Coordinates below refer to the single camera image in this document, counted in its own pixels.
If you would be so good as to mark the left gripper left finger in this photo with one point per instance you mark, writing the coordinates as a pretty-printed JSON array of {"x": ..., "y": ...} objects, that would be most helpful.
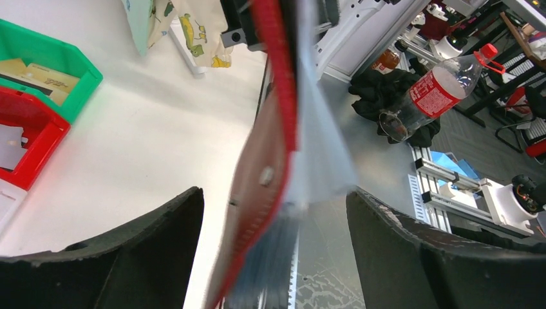
[{"x": 144, "y": 263}]

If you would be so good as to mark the patterned white cloth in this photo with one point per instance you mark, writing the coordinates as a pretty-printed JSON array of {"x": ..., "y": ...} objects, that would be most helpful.
[{"x": 201, "y": 23}]

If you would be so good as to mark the white cable duct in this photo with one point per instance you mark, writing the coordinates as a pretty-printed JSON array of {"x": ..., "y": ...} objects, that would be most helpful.
[{"x": 292, "y": 290}]

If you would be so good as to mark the green plastic bin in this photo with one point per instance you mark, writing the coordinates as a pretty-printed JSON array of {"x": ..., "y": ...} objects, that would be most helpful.
[{"x": 32, "y": 47}]

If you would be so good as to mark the gold cards in green bin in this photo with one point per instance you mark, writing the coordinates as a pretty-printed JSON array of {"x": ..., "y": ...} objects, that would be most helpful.
[{"x": 54, "y": 84}]

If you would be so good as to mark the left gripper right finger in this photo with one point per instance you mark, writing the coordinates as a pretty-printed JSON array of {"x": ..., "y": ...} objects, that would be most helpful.
[{"x": 403, "y": 262}]

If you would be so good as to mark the black cloth heap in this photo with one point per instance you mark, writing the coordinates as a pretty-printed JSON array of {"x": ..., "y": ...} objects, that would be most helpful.
[{"x": 379, "y": 91}]

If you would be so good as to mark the red plastic bin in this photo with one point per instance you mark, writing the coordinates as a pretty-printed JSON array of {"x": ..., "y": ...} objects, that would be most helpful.
[{"x": 43, "y": 131}]

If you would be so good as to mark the plastic cola bottle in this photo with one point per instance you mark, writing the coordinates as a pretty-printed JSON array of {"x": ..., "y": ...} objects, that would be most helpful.
[{"x": 440, "y": 89}]

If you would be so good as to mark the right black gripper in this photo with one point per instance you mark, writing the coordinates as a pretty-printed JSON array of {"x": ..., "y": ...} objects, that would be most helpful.
[{"x": 240, "y": 26}]

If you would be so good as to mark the white cards in red bin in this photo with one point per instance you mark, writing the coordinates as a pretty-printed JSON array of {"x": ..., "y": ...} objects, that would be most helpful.
[{"x": 12, "y": 150}]

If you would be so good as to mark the red leather card holder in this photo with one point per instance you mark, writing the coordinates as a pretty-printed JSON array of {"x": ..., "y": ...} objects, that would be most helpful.
[{"x": 294, "y": 157}]

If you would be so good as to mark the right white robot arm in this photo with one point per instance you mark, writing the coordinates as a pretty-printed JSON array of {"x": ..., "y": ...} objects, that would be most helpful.
[{"x": 326, "y": 28}]

